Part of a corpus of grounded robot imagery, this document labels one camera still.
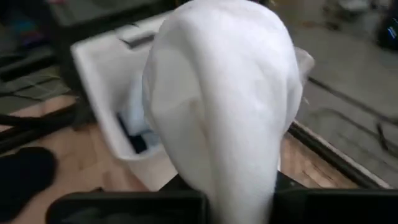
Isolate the white plastic laundry basket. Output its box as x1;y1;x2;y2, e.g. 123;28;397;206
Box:
70;11;195;191

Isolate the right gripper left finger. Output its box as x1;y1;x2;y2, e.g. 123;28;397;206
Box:
45;174;209;224

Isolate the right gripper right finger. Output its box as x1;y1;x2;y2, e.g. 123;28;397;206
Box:
269;170;398;224

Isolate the light blue patterned cloth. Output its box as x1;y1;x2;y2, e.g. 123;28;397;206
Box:
119;70;162;147

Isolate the navy dotted cloth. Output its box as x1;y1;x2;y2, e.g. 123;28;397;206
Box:
115;113;150;156

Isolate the white t-shirt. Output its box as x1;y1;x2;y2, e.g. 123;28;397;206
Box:
142;0;315;224

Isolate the dark grey shirt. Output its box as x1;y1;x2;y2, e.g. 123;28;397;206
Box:
0;146;59;223

